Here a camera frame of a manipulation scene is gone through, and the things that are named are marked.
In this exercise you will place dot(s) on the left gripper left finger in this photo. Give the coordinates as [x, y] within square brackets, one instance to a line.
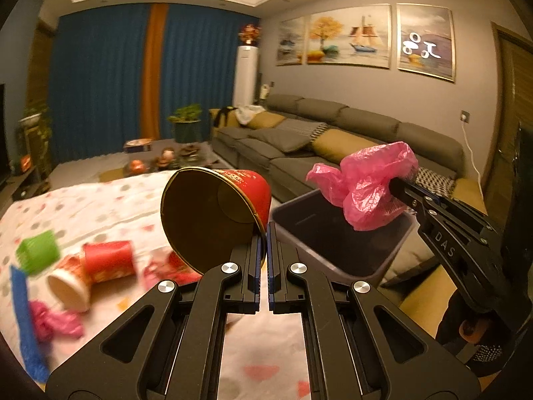
[232, 283]

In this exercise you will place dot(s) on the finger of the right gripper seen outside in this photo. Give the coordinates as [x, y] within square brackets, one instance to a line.
[430, 208]

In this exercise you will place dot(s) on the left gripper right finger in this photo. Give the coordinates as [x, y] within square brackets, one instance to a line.
[293, 286]

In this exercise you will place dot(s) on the pink plastic bag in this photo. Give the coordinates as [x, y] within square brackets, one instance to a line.
[48, 324]
[359, 186]

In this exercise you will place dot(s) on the red paper cup gold rim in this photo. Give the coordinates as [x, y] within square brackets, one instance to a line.
[205, 213]

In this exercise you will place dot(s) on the cream red paper bowl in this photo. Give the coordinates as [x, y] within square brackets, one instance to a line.
[70, 284]

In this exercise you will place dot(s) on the blue foam net sleeve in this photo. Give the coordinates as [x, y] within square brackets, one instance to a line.
[33, 359]

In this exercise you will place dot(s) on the dark grey trash bin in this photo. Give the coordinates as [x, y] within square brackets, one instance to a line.
[325, 241]

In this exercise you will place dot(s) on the houndstooth pillow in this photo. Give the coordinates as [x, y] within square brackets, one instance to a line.
[434, 182]

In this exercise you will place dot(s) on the red crumpled wrapper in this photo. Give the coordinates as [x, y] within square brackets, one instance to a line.
[164, 264]

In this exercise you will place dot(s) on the yellow sofa cushion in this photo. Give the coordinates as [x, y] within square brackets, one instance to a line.
[334, 144]

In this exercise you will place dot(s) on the red paper cup lying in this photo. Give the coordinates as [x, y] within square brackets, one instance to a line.
[108, 260]

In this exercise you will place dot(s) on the grey sectional sofa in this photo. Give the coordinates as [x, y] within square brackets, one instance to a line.
[286, 140]

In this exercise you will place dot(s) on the patterned white table cloth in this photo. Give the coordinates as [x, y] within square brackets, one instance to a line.
[107, 241]

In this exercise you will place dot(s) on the right painting with glare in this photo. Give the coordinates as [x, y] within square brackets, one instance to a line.
[425, 40]

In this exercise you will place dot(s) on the potted green plant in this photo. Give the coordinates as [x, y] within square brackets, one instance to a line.
[187, 124]

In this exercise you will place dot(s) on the sailboat tree painting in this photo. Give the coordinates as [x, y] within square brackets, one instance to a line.
[355, 36]

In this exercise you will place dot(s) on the small left landscape painting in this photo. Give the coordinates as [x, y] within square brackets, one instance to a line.
[290, 42]

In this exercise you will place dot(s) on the green foam net sleeve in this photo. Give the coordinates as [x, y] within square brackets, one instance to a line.
[35, 254]

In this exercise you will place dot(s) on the orange curtain strip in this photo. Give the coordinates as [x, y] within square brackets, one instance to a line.
[152, 70]

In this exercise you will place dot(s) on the white standing air conditioner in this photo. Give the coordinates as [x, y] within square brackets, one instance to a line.
[246, 73]

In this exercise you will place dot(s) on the blue curtain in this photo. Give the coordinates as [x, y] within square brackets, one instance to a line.
[118, 72]

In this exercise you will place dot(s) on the flower decoration on conditioner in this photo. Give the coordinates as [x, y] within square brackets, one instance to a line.
[250, 34]

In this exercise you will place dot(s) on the plant on stand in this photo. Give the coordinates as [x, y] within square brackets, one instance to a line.
[36, 125]

